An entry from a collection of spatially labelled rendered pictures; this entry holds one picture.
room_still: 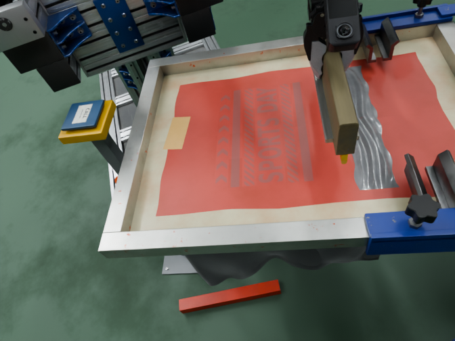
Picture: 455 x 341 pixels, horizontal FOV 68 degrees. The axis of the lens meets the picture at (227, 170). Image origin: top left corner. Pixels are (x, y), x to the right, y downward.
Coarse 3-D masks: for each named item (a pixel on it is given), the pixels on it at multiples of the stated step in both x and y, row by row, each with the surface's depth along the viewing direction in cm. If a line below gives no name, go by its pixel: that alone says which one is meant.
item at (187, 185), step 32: (320, 128) 75; (384, 128) 71; (416, 128) 70; (448, 128) 68; (192, 160) 77; (320, 160) 70; (352, 160) 68; (416, 160) 65; (160, 192) 73; (192, 192) 71; (224, 192) 70; (256, 192) 68; (288, 192) 67; (320, 192) 65; (352, 192) 64; (384, 192) 63
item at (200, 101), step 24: (264, 72) 90; (288, 72) 88; (312, 72) 86; (384, 72) 81; (408, 72) 79; (192, 96) 90; (216, 96) 88; (312, 96) 81; (384, 96) 77; (408, 96) 75; (432, 96) 74; (192, 120) 84; (216, 120) 83; (312, 120) 77
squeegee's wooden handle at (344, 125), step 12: (324, 60) 60; (336, 60) 59; (324, 72) 61; (336, 72) 57; (324, 84) 63; (336, 84) 56; (348, 84) 56; (336, 96) 54; (348, 96) 54; (336, 108) 53; (348, 108) 52; (336, 120) 53; (348, 120) 51; (336, 132) 54; (348, 132) 52; (336, 144) 55; (348, 144) 54
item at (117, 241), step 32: (416, 32) 84; (448, 32) 80; (160, 64) 95; (192, 64) 94; (224, 64) 94; (448, 64) 78; (128, 160) 76; (128, 192) 70; (128, 224) 68; (256, 224) 60; (288, 224) 59; (320, 224) 58; (352, 224) 57; (128, 256) 65
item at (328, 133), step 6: (318, 78) 67; (318, 84) 66; (318, 90) 65; (318, 96) 64; (324, 96) 64; (318, 102) 64; (324, 102) 63; (324, 108) 62; (324, 114) 61; (324, 120) 60; (324, 126) 59; (330, 126) 59; (324, 132) 59; (330, 132) 58; (324, 138) 59; (330, 138) 58
